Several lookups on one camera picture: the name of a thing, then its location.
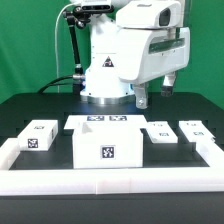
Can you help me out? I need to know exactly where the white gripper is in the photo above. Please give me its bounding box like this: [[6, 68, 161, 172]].
[[116, 28, 190, 109]]

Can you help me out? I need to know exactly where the white small panel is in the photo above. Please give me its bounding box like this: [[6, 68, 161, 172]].
[[179, 120, 215, 142], [146, 121, 178, 144]]

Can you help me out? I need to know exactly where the white cabinet box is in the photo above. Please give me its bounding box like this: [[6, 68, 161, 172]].
[[72, 122, 143, 169]]

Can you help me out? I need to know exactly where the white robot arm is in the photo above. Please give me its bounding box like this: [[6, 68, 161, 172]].
[[70, 0, 190, 109]]

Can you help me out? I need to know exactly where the white flat tagged panel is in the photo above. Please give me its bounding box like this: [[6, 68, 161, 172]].
[[64, 115, 147, 134]]

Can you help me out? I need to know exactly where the white small tagged box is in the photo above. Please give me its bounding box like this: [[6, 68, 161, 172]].
[[18, 120, 58, 151]]

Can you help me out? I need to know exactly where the black base cable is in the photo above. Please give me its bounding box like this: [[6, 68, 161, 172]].
[[37, 75, 75, 94]]

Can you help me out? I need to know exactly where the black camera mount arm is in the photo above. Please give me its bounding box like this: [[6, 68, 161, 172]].
[[63, 10, 84, 95]]

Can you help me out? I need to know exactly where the white thin cable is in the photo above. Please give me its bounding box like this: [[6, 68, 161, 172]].
[[54, 2, 83, 94]]

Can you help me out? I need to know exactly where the white U-shaped frame fence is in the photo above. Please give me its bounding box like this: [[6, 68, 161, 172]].
[[0, 138, 224, 196]]

